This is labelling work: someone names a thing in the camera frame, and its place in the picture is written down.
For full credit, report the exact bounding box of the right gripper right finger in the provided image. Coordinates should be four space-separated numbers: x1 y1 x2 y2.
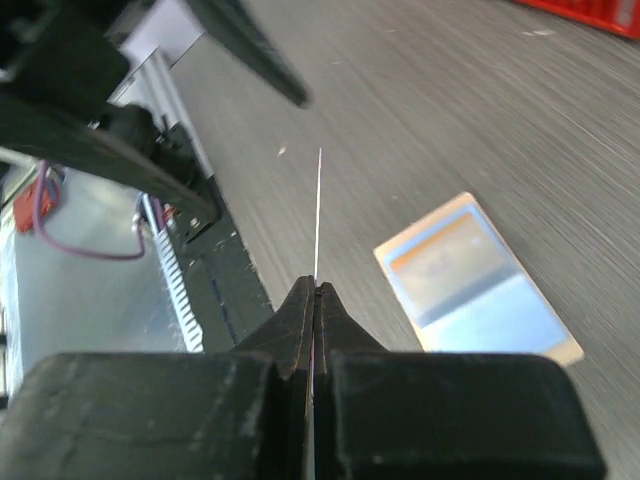
314 282 385 479

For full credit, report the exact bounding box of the red plastic shopping basket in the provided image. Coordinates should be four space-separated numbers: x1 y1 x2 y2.
518 0 639 41

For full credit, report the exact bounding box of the white cable duct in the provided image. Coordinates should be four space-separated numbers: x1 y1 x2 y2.
137 193 204 353

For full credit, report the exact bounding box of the beige leather card holder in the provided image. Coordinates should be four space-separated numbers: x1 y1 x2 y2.
374 192 584 366

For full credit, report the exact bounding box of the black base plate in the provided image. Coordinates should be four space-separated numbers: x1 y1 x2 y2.
177 181 273 353

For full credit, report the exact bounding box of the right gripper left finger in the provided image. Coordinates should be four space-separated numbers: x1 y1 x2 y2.
233 276 315 479

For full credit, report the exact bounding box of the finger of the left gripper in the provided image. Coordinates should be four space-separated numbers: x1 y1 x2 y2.
186 0 308 108

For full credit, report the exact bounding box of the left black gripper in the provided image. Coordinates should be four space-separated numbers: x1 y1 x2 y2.
1 1 219 222

